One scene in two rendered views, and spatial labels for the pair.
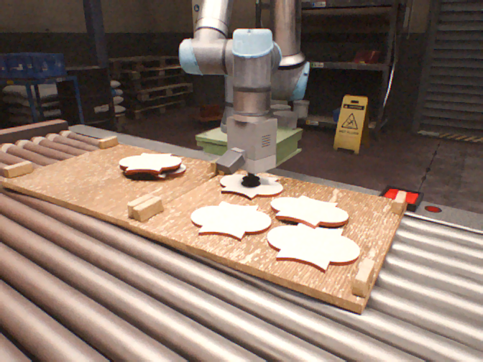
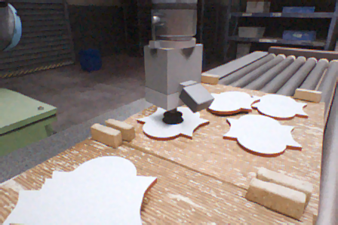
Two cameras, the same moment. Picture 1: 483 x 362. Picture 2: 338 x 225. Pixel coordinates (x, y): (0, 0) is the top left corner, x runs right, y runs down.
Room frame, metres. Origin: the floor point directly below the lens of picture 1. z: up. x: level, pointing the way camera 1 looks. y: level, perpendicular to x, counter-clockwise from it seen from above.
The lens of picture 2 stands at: (0.74, 0.39, 1.14)
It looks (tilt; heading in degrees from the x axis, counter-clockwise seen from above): 24 degrees down; 272
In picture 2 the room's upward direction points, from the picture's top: straight up
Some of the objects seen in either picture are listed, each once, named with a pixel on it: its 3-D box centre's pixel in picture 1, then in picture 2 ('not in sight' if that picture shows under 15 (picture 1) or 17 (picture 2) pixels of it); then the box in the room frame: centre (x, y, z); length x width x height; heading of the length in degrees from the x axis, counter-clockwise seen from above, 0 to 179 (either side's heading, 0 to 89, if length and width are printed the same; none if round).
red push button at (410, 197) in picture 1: (399, 198); not in sight; (0.71, -0.34, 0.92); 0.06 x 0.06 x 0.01; 55
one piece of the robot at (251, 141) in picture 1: (242, 141); (180, 73); (0.73, 0.00, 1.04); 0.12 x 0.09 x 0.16; 133
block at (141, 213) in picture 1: (148, 209); (281, 186); (0.61, 0.17, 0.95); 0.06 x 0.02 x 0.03; 149
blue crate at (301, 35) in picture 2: not in sight; (299, 35); (-1.55, -4.15, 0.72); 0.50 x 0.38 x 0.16; 141
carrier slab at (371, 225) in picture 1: (276, 215); (228, 118); (0.62, -0.06, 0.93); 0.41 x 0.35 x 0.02; 59
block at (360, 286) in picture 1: (364, 276); (307, 95); (0.41, -0.16, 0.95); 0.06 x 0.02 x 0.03; 149
